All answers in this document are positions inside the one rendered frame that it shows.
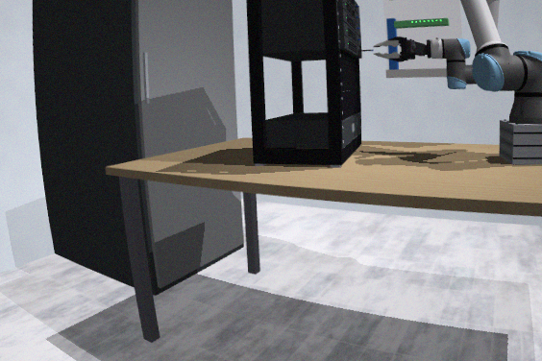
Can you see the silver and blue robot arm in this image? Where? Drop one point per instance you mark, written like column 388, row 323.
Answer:
column 493, row 68

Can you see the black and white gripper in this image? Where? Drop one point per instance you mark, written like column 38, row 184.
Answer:
column 395, row 41

